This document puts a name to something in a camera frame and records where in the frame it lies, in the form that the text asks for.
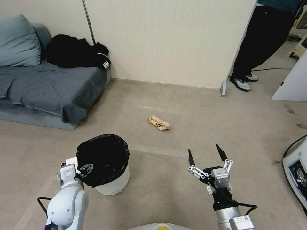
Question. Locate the grey-blue back cushion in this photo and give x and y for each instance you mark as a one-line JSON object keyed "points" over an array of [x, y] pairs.
{"points": [[43, 38]]}

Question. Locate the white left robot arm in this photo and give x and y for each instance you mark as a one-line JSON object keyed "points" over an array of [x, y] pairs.
{"points": [[68, 203]]}

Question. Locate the black plastic bin liner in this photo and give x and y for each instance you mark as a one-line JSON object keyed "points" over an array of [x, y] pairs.
{"points": [[105, 160]]}

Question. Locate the white flat board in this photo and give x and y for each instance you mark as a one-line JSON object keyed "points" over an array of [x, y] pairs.
{"points": [[293, 81]]}

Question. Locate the white machine with open side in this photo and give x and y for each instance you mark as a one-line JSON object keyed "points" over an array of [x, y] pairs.
{"points": [[296, 172]]}

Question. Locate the white round trash bin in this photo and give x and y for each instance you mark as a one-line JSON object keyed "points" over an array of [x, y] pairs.
{"points": [[115, 182]]}

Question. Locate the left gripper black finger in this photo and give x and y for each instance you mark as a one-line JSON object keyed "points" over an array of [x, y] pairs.
{"points": [[86, 168]]}

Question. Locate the person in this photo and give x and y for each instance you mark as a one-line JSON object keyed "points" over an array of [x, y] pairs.
{"points": [[261, 36]]}

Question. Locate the thin metal pole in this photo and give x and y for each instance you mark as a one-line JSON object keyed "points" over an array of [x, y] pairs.
{"points": [[90, 24]]}

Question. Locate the crumpled brown paper bag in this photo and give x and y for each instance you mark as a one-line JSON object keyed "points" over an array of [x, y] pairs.
{"points": [[159, 123]]}

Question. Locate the grey-blue sofa sheet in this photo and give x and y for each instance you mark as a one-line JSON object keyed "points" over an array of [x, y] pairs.
{"points": [[48, 86]]}

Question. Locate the white robot front shell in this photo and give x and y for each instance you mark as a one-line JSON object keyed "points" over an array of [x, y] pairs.
{"points": [[160, 226]]}

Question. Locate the beige furniture piece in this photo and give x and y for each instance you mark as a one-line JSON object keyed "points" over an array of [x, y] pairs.
{"points": [[299, 45]]}

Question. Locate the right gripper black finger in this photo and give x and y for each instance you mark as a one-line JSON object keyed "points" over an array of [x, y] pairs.
{"points": [[197, 171], [227, 165]]}

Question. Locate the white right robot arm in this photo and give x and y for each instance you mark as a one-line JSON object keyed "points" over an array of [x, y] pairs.
{"points": [[226, 216]]}

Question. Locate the black jacket with white stripes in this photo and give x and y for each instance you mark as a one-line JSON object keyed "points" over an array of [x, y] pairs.
{"points": [[69, 51]]}

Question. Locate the grey-blue pillow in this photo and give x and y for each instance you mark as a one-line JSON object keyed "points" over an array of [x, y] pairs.
{"points": [[18, 43]]}

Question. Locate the grey partition foot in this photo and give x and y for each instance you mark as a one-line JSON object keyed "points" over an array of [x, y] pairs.
{"points": [[223, 88]]}

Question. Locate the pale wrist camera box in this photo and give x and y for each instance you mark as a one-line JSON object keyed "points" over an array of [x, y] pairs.
{"points": [[68, 175], [220, 177]]}

